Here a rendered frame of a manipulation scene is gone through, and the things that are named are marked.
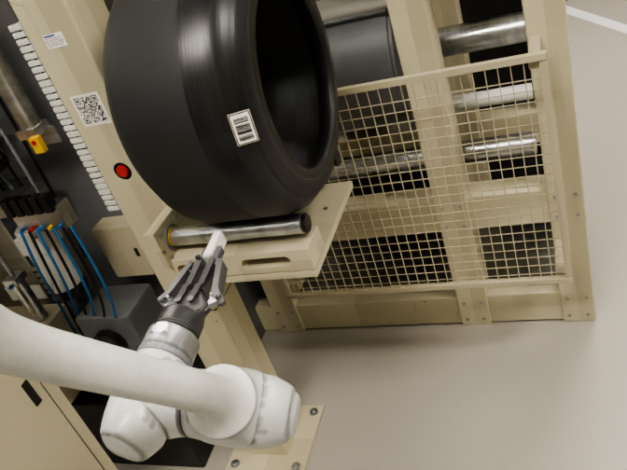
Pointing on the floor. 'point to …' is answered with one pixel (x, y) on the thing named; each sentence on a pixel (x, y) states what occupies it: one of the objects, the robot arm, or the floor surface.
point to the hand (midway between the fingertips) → (215, 248)
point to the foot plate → (303, 442)
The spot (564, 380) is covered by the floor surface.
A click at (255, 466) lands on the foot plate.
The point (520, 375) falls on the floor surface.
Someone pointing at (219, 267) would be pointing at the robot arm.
